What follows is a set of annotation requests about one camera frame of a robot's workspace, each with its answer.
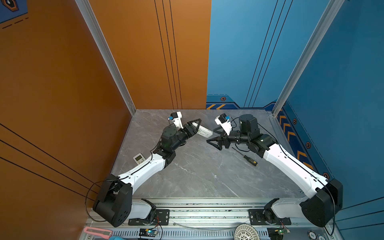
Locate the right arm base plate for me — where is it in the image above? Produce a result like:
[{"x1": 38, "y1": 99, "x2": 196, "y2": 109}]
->
[{"x1": 248, "y1": 209, "x2": 292, "y2": 226}]

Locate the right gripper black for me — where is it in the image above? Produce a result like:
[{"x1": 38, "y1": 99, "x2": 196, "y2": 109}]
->
[{"x1": 206, "y1": 125, "x2": 250, "y2": 151}]

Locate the green circuit board left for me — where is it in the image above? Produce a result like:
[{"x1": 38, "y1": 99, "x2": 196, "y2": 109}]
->
[{"x1": 139, "y1": 228, "x2": 159, "y2": 239}]

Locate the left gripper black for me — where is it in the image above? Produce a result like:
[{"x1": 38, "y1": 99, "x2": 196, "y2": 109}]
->
[{"x1": 170, "y1": 119, "x2": 200, "y2": 154}]

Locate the circuit board right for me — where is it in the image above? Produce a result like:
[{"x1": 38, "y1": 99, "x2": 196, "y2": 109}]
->
[{"x1": 267, "y1": 228, "x2": 291, "y2": 240}]

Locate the small white remote control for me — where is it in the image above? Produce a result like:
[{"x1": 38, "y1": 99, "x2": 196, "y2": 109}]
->
[{"x1": 133, "y1": 153, "x2": 146, "y2": 165}]

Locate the aluminium rail frame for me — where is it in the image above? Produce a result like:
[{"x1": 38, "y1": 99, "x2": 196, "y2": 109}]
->
[{"x1": 79, "y1": 197, "x2": 343, "y2": 240}]

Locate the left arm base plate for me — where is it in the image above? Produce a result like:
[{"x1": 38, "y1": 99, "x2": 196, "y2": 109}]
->
[{"x1": 128, "y1": 209, "x2": 170, "y2": 226}]

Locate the black yellow screwdriver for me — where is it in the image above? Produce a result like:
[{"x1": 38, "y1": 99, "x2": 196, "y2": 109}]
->
[{"x1": 233, "y1": 148, "x2": 258, "y2": 167}]

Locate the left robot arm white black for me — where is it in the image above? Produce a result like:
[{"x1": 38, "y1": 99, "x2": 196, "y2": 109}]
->
[{"x1": 92, "y1": 119, "x2": 202, "y2": 228}]

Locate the cyan object at edge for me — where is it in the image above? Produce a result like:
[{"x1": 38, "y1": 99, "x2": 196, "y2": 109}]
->
[{"x1": 109, "y1": 236, "x2": 125, "y2": 240}]

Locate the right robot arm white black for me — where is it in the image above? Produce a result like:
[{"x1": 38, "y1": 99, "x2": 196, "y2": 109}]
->
[{"x1": 207, "y1": 114, "x2": 343, "y2": 228}]

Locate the pink tool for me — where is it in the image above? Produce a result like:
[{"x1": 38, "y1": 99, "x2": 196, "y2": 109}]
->
[{"x1": 84, "y1": 227, "x2": 113, "y2": 240}]

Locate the white round fan grille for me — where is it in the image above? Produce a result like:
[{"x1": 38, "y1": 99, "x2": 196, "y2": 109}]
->
[{"x1": 234, "y1": 224, "x2": 261, "y2": 240}]

